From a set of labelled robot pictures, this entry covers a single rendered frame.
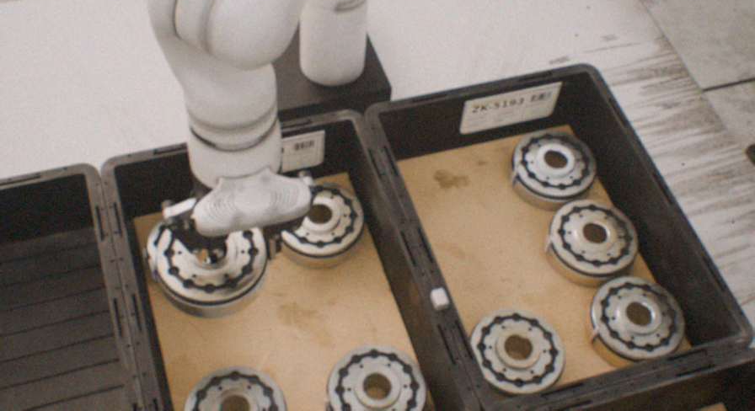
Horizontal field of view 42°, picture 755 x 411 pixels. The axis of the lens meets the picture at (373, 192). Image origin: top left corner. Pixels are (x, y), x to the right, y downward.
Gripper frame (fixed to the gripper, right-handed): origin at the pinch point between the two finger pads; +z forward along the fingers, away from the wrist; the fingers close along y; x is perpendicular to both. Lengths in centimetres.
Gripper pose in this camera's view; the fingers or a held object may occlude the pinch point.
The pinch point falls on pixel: (244, 248)
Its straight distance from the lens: 92.8
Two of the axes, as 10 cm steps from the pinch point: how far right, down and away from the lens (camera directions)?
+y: -9.5, 2.2, -2.2
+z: -0.6, 5.8, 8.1
